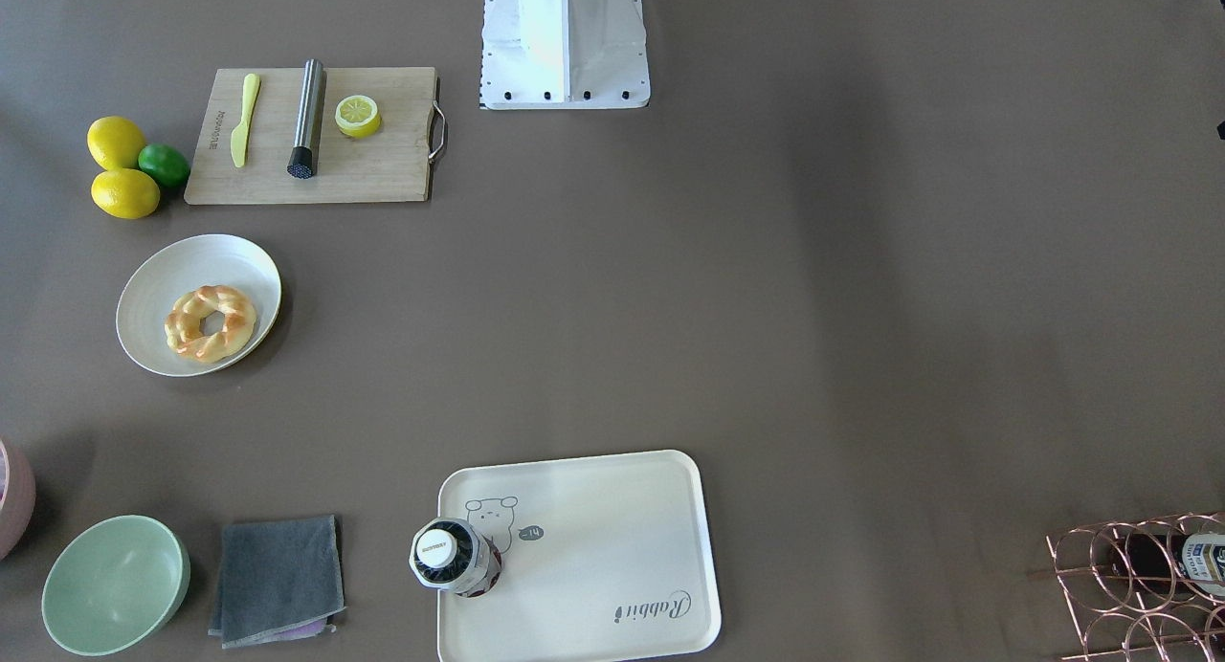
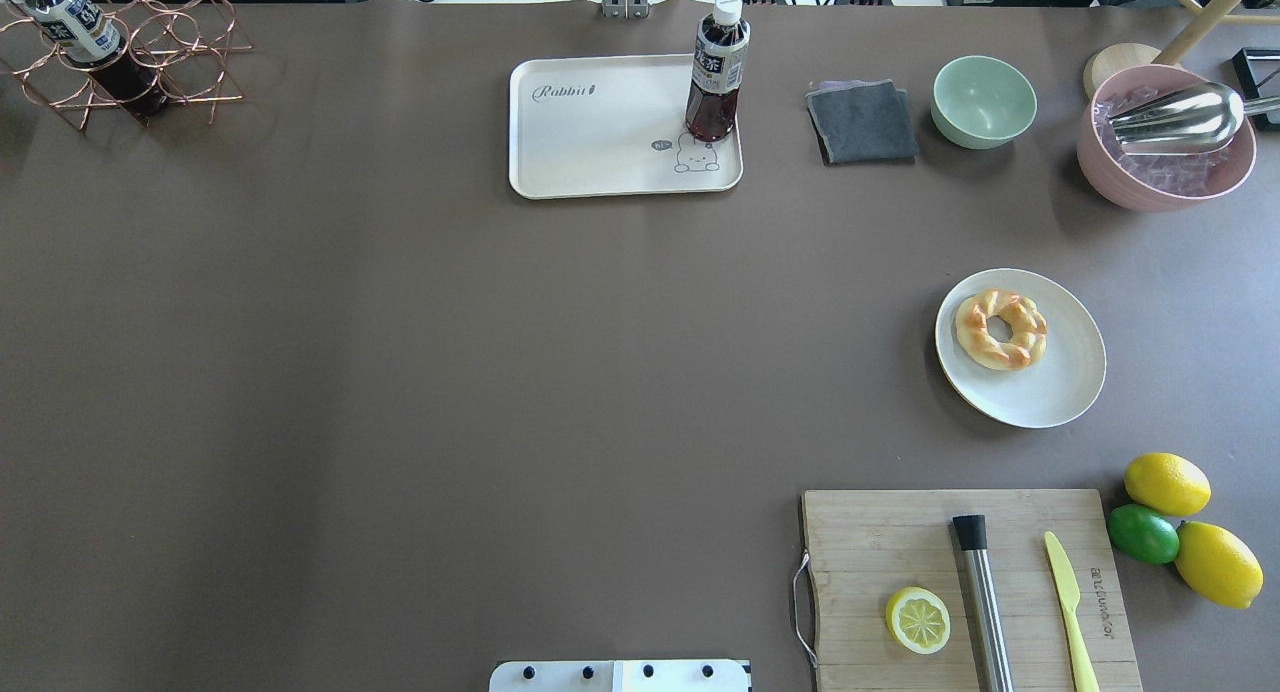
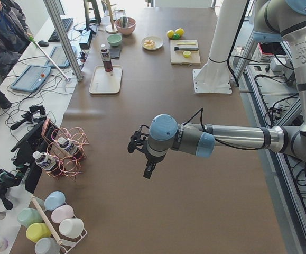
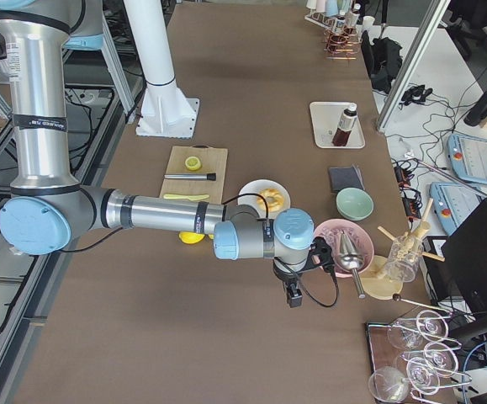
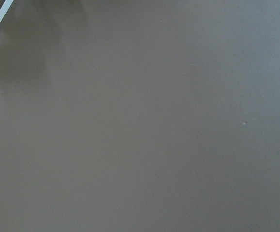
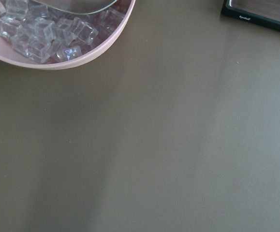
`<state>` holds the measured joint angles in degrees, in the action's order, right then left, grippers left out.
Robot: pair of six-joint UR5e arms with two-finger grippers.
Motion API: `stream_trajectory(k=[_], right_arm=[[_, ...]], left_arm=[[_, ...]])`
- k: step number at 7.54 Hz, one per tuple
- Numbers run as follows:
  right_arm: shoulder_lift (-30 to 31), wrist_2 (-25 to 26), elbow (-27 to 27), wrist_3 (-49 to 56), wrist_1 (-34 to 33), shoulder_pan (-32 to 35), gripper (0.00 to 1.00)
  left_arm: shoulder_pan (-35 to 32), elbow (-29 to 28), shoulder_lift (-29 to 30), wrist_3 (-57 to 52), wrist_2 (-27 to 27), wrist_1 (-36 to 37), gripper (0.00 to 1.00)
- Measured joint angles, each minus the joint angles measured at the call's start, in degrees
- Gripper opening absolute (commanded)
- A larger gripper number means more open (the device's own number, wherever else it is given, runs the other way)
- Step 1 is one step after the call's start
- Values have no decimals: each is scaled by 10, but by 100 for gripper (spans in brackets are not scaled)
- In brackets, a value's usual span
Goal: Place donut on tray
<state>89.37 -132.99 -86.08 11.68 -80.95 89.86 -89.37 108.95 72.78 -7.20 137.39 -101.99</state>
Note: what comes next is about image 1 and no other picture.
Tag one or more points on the braided donut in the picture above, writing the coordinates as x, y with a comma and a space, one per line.
184, 323

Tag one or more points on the white plate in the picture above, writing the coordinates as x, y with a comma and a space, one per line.
214, 258

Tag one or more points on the cream rabbit tray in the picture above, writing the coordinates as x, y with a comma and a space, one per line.
604, 558

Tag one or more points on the bamboo cutting board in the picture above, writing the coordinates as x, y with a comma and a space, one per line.
391, 166

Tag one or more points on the dark sauce bottle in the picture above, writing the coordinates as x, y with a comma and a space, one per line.
452, 556

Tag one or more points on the halved lemon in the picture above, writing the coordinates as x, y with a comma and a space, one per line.
357, 116

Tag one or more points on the steel cylindrical muddler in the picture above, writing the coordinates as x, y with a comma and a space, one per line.
303, 160

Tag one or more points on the yellow plastic knife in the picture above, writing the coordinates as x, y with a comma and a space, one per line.
251, 84

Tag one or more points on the grey folded cloth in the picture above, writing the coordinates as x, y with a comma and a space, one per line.
278, 581

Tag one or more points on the green lime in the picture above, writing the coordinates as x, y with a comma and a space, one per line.
167, 166

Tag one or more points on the lower yellow lemon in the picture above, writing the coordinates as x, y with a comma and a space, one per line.
126, 193

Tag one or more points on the yellow lemon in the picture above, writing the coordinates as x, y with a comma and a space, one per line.
115, 142
126, 193

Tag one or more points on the upper yellow lemon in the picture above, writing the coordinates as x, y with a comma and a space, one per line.
115, 142

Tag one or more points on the mint green bowl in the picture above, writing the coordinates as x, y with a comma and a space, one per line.
114, 585

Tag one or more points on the bottle lying in rack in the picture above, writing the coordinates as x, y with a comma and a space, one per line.
1172, 563

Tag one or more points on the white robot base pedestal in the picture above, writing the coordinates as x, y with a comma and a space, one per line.
564, 55

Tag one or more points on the copper wire bottle rack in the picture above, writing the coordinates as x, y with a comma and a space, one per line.
1113, 619

